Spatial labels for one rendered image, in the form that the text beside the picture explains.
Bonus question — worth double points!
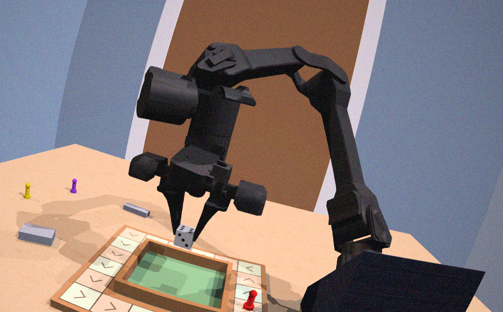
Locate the orange board frame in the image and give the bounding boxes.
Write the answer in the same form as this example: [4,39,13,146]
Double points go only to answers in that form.
[50,225,268,312]

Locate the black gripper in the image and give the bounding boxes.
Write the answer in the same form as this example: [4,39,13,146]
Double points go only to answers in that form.
[128,126,267,242]

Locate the yellow game pawn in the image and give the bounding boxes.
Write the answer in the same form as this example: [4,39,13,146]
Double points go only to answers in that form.
[24,183,31,199]

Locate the red game pawn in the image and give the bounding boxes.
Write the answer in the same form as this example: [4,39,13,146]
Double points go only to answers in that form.
[243,290,257,311]

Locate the grey die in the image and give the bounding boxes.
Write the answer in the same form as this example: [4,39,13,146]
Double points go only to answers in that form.
[173,224,195,250]

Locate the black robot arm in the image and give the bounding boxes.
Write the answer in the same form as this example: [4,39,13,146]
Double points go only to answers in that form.
[136,42,392,269]

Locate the purple game pawn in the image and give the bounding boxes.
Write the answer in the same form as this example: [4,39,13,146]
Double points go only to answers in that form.
[70,179,77,193]

